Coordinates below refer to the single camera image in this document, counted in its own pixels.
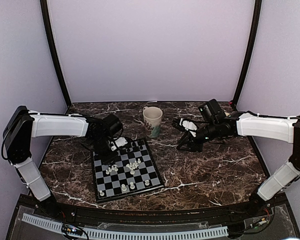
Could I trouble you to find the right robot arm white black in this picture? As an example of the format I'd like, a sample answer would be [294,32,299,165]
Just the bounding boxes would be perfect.
[172,111,300,217]

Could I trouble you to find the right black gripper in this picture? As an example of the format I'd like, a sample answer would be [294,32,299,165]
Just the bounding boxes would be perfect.
[177,120,220,153]

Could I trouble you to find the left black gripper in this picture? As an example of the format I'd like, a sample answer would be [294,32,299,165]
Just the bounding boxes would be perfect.
[89,135,118,165]

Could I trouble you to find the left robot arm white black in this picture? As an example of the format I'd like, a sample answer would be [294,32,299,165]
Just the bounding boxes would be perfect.
[1,105,123,218]

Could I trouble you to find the black frame post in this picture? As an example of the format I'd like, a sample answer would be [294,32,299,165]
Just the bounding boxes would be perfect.
[39,0,72,107]
[231,0,263,108]

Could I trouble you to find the cream floral mug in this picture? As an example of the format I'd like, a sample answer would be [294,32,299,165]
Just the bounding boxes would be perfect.
[142,106,163,138]

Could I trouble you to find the white slotted cable duct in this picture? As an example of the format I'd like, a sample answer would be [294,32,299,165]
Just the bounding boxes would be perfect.
[21,213,229,240]

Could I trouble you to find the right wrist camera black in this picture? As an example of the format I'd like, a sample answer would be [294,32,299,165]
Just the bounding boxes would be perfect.
[198,99,226,124]

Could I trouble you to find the left black frame post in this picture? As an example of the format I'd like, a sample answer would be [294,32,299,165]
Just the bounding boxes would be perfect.
[39,0,72,107]

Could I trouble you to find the black grey chessboard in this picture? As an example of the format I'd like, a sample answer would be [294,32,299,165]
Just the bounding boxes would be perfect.
[91,138,164,203]

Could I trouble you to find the black front rail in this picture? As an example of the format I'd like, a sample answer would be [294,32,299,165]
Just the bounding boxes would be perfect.
[17,192,288,226]

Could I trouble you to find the right black frame post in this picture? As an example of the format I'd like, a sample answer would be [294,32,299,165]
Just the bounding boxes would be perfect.
[231,0,263,108]

